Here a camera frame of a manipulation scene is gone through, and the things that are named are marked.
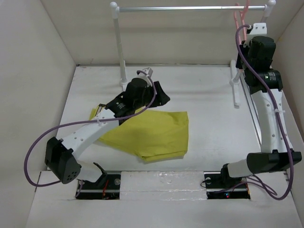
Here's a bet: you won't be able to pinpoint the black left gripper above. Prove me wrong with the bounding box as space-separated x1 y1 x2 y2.
134 82 169 110

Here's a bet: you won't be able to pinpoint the yellow trousers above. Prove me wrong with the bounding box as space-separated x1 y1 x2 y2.
98 110 189 162

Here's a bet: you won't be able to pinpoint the pink clothes hanger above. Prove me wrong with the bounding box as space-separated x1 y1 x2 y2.
234 0 250 72

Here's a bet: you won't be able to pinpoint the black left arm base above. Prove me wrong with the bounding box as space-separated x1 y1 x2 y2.
75 171 122 200

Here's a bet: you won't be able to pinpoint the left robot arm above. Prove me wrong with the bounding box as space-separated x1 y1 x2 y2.
45 77 170 188

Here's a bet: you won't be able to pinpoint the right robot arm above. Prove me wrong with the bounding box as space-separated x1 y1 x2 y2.
219 36 302 187

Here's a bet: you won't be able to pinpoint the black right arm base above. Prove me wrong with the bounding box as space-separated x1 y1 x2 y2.
200 164 250 200

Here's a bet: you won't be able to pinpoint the white clothes rack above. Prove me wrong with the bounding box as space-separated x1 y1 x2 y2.
110 0 277 109

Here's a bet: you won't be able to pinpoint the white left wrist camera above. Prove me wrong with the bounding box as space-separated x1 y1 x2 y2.
136 67 153 86

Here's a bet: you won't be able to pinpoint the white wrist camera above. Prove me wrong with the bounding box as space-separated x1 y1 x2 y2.
136 67 153 86
247 23 267 39

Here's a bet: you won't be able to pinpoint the aluminium side rail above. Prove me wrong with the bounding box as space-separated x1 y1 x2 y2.
240 73 262 146

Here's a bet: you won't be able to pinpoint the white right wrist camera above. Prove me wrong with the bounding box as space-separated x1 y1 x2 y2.
247 23 267 39

